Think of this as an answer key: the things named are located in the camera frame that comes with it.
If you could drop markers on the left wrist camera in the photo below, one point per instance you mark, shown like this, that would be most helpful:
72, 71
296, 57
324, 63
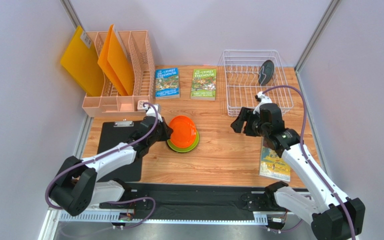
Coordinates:
154, 110

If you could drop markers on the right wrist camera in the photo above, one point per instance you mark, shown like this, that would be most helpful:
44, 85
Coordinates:
261, 99

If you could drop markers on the black clipboard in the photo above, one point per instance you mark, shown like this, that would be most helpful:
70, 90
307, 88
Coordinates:
112, 134

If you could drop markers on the dark brown plate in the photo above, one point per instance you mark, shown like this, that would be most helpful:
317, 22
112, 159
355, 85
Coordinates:
266, 72

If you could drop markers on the yellow illustrated book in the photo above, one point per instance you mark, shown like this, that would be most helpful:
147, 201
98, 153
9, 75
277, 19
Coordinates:
272, 166

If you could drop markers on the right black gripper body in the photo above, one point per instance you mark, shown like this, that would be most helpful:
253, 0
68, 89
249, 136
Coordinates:
248, 122

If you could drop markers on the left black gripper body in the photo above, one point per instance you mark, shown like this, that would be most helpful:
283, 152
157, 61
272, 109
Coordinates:
157, 137

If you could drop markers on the black base mat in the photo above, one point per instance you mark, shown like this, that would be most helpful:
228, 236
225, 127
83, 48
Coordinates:
196, 202

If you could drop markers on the white wire dish rack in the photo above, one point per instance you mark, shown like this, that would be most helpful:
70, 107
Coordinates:
240, 69

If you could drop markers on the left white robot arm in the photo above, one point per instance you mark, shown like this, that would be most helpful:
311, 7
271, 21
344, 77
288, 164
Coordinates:
77, 184

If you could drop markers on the blue treehouse book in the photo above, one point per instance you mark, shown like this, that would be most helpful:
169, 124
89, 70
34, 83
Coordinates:
167, 83

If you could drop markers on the pink plastic file organizer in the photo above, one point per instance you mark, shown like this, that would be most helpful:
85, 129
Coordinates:
110, 103

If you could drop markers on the green treehouse book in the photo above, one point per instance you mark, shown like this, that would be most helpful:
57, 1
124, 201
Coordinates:
203, 85

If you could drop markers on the yellow folder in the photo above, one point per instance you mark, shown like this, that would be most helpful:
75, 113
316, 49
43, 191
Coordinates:
80, 59

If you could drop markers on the orange plate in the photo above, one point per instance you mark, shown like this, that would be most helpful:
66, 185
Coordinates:
182, 122

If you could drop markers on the green plate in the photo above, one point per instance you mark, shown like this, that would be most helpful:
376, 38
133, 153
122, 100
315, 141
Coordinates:
192, 146

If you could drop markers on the orange folder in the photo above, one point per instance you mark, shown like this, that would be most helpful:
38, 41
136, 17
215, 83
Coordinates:
114, 63

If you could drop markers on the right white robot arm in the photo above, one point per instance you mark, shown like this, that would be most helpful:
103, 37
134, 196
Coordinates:
331, 213

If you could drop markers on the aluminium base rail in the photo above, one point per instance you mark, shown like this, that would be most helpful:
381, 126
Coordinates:
129, 221

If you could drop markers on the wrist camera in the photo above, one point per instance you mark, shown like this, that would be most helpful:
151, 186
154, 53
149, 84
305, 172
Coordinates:
261, 99
154, 110

